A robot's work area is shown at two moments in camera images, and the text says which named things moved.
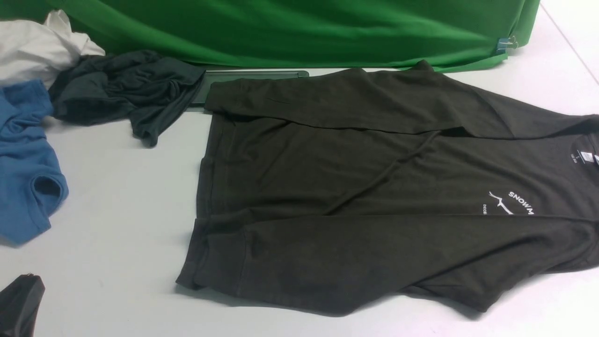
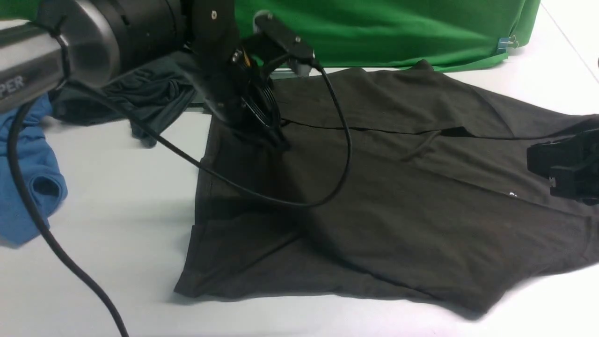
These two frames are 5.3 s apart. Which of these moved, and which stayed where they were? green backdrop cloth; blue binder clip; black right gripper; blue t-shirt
Moved: black right gripper
Stayed: blue t-shirt; blue binder clip; green backdrop cloth
